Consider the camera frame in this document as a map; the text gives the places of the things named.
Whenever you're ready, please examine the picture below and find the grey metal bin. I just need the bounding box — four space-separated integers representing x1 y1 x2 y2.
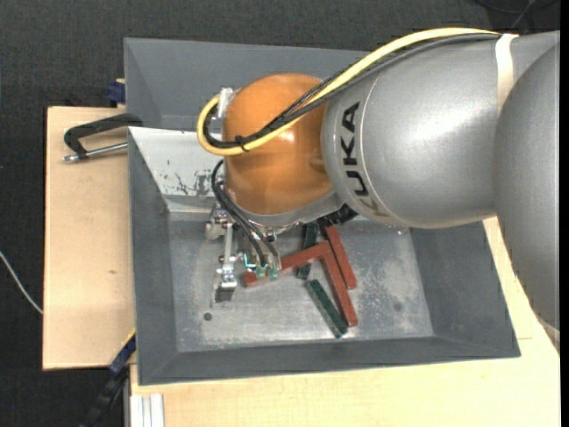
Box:
123 36 522 387

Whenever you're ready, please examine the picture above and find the dark green flat block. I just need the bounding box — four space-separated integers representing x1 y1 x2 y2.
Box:
293 222 321 281
304 278 349 340

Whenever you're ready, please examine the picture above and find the red-brown flat block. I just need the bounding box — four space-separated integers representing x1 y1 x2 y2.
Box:
241 243 333 289
320 259 359 327
320 224 359 291

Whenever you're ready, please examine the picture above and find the pale wood board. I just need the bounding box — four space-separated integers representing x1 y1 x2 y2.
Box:
42 106 137 372

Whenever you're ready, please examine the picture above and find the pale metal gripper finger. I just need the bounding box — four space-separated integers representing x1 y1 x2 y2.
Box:
212 264 231 304
225 268 240 302

